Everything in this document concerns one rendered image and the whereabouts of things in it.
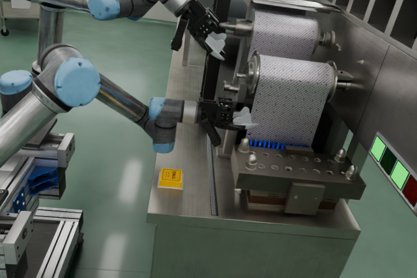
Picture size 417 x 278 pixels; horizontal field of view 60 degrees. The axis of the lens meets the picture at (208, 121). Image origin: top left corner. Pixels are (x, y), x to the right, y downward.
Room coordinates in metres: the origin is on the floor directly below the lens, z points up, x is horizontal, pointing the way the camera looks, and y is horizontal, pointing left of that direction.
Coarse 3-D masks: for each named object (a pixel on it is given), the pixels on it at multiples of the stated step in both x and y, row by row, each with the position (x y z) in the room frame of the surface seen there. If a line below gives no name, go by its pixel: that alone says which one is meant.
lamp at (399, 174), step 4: (400, 164) 0.78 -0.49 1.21; (396, 168) 0.79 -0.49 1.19; (400, 168) 0.78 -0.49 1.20; (404, 168) 0.77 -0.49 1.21; (396, 172) 0.79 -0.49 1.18; (400, 172) 0.77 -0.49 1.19; (404, 172) 0.76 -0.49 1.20; (392, 176) 0.79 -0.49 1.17; (396, 176) 0.78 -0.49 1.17; (400, 176) 0.77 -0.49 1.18; (404, 176) 0.75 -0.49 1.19; (396, 180) 0.77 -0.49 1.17; (400, 180) 0.76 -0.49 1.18; (404, 180) 0.75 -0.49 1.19; (400, 184) 0.75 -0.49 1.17; (400, 188) 0.75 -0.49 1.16
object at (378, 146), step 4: (376, 140) 0.91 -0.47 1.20; (380, 140) 0.89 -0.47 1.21; (376, 144) 0.90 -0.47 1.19; (380, 144) 0.89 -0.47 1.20; (372, 148) 0.91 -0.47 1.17; (376, 148) 0.90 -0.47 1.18; (380, 148) 0.88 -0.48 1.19; (372, 152) 0.91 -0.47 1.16; (376, 152) 0.89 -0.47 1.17; (380, 152) 0.87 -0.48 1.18; (376, 156) 0.88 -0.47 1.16
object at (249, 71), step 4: (248, 64) 1.14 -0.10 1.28; (252, 64) 1.14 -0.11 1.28; (248, 68) 1.13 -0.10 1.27; (252, 68) 1.12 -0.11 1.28; (244, 72) 1.18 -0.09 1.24; (248, 72) 1.12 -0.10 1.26; (252, 72) 1.12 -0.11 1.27; (248, 76) 1.11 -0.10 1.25; (252, 76) 1.11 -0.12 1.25; (244, 80) 1.15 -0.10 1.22; (248, 80) 1.12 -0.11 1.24; (252, 80) 1.12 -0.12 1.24
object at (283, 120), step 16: (256, 96) 1.09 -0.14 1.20; (272, 96) 1.10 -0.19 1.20; (256, 112) 1.09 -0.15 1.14; (272, 112) 1.10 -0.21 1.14; (288, 112) 1.10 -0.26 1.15; (304, 112) 1.11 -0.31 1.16; (320, 112) 1.12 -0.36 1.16; (256, 128) 1.09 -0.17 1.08; (272, 128) 1.10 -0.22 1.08; (288, 128) 1.11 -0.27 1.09; (304, 128) 1.11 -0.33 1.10; (304, 144) 1.11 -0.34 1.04
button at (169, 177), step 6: (162, 168) 0.99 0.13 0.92; (162, 174) 0.96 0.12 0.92; (168, 174) 0.97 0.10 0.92; (174, 174) 0.97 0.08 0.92; (180, 174) 0.98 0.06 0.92; (162, 180) 0.93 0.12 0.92; (168, 180) 0.94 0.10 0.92; (174, 180) 0.94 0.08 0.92; (180, 180) 0.95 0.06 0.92; (168, 186) 0.93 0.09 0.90; (174, 186) 0.93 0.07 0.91; (180, 186) 0.94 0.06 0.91
